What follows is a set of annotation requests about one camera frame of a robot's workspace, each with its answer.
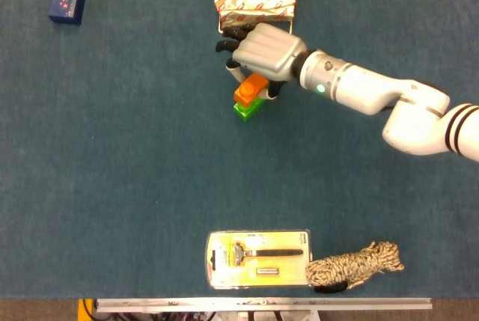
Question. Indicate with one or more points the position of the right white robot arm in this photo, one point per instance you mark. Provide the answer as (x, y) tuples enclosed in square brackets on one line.
[(374, 85)]

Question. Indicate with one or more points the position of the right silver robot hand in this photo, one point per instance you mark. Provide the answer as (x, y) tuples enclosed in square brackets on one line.
[(267, 51)]

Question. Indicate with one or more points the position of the yellow bracket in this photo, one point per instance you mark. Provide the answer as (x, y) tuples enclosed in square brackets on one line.
[(81, 311)]

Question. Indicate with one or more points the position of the aluminium profile rail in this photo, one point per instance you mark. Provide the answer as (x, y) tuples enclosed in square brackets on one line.
[(262, 304)]

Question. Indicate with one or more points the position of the green toy brick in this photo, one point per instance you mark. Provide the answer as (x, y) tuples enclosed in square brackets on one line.
[(247, 113)]

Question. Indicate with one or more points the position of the razor blister pack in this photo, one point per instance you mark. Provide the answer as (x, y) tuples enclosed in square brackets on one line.
[(262, 265)]

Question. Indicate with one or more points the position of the orange toy brick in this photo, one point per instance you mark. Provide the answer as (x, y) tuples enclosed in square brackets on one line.
[(249, 89)]

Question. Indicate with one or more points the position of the paper package with red ovals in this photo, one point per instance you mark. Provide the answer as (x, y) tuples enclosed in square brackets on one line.
[(254, 3)]

